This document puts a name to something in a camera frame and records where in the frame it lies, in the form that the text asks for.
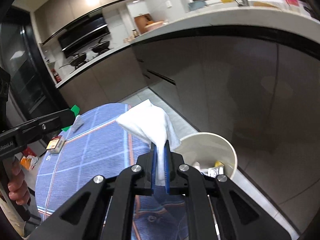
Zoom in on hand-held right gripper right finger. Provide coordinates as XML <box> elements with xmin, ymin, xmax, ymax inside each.
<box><xmin>165</xmin><ymin>140</ymin><xmax>292</xmax><ymax>240</ymax></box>

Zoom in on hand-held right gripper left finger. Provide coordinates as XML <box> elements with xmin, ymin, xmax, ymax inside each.
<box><xmin>31</xmin><ymin>147</ymin><xmax>157</xmax><ymax>240</ymax></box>

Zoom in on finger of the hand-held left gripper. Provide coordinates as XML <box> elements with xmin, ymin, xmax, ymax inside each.
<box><xmin>15</xmin><ymin>109</ymin><xmax>76</xmax><ymax>147</ymax></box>

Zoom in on green white wrapper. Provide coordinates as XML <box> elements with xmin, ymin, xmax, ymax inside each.
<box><xmin>61</xmin><ymin>104</ymin><xmax>81</xmax><ymax>132</ymax></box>

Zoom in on white tissue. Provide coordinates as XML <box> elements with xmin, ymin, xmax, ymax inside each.
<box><xmin>116</xmin><ymin>99</ymin><xmax>182</xmax><ymax>187</ymax></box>

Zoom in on white round bin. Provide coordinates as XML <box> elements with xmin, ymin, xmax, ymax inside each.
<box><xmin>172</xmin><ymin>132</ymin><xmax>238</xmax><ymax>180</ymax></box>

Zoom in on person's left hand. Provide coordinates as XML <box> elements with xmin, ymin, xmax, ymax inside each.
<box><xmin>7</xmin><ymin>158</ymin><xmax>30</xmax><ymax>205</ymax></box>

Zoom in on red and yellow box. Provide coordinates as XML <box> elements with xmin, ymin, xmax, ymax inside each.
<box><xmin>47</xmin><ymin>135</ymin><xmax>65</xmax><ymax>153</ymax></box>

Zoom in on small white packet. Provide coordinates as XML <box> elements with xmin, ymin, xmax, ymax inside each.
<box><xmin>72</xmin><ymin>115</ymin><xmax>84</xmax><ymax>132</ymax></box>

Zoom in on orange packet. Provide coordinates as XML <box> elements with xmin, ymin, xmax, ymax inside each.
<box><xmin>20</xmin><ymin>154</ymin><xmax>38</xmax><ymax>172</ymax></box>

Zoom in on red sauce bottles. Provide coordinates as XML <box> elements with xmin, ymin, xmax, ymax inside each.
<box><xmin>51</xmin><ymin>69</ymin><xmax>62</xmax><ymax>84</ymax></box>

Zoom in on white black printed wrapper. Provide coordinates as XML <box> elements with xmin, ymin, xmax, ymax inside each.
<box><xmin>208</xmin><ymin>167</ymin><xmax>224</xmax><ymax>177</ymax></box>

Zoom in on blue patterned tablecloth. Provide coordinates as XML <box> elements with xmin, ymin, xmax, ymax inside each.
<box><xmin>35</xmin><ymin>102</ymin><xmax>190</xmax><ymax>240</ymax></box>

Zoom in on black refrigerator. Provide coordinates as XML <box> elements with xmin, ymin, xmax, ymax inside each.
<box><xmin>0</xmin><ymin>17</ymin><xmax>73</xmax><ymax>155</ymax></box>

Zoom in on black frying pan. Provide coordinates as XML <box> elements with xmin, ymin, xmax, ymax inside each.
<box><xmin>89</xmin><ymin>38</ymin><xmax>112</xmax><ymax>54</ymax></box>

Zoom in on black range hood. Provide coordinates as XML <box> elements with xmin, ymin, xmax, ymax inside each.
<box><xmin>57</xmin><ymin>15</ymin><xmax>111</xmax><ymax>52</ymax></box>

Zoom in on grey kitchen cabinet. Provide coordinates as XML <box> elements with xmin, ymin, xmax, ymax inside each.
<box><xmin>55</xmin><ymin>1</ymin><xmax>320</xmax><ymax>240</ymax></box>

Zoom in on pink bowl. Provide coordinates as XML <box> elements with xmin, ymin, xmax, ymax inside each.
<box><xmin>144</xmin><ymin>21</ymin><xmax>166</xmax><ymax>33</ymax></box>

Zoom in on grey wall cabinet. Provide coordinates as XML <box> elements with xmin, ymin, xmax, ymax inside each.
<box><xmin>34</xmin><ymin>0</ymin><xmax>144</xmax><ymax>46</ymax></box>

